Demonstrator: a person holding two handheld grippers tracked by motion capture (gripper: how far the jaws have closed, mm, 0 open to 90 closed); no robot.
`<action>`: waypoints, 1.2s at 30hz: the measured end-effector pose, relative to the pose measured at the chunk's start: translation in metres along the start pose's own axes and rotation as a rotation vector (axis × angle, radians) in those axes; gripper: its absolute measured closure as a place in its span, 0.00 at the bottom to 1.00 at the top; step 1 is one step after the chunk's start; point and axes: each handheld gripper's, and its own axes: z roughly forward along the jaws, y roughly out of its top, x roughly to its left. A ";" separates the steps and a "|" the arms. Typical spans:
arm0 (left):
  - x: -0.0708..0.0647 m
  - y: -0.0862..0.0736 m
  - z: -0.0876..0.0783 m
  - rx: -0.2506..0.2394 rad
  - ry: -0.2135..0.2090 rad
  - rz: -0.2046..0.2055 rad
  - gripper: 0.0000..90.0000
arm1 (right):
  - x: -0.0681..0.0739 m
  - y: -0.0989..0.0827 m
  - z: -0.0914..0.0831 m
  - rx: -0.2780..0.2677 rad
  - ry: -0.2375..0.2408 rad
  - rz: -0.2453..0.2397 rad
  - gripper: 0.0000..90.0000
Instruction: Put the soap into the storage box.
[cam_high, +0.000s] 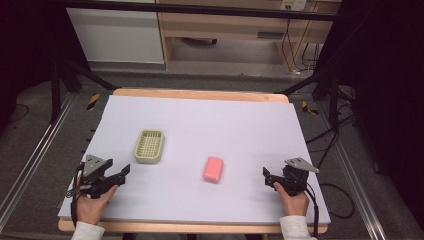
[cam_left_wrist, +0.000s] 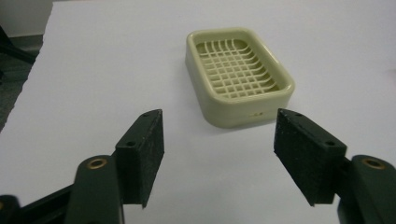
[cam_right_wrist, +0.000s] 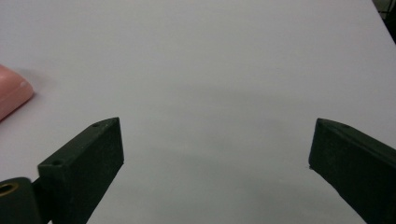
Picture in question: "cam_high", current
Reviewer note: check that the metal floor rail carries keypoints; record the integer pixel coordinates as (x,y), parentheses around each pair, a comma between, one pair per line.
(353,173)
(36,156)

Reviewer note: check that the pink soap bar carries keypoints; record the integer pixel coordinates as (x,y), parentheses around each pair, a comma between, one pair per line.
(213,170)

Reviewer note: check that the beige slotted soap dish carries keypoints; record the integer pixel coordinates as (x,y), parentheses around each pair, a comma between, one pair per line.
(150,146)

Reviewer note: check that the wooden table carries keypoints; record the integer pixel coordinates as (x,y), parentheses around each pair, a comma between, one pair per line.
(200,93)

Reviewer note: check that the light wooden desk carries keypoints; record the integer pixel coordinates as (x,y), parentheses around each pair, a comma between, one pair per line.
(226,23)

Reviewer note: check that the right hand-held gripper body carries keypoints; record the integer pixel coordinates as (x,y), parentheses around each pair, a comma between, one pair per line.
(295,180)

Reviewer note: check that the white power strip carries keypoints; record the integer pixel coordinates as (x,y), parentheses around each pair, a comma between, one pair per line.
(293,4)

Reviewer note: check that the black metal stand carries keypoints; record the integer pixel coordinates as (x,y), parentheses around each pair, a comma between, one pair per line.
(56,90)
(333,96)

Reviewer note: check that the black horizontal frame bar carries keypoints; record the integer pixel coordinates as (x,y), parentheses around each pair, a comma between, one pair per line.
(200,9)

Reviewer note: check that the person's right hand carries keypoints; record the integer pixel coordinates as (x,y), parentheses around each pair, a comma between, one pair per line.
(296,205)

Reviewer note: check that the yellow black floor tape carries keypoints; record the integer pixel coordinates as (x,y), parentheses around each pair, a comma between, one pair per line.
(93,101)
(309,108)

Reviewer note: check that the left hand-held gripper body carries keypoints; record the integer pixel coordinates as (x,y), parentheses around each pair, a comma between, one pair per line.
(90,166)

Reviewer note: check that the white cabinet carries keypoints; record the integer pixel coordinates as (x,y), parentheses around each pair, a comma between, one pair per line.
(116,36)

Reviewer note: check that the person's left hand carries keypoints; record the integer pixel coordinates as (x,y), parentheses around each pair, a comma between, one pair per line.
(91,210)

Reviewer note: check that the white table mat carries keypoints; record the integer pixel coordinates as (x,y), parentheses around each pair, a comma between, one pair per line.
(213,126)

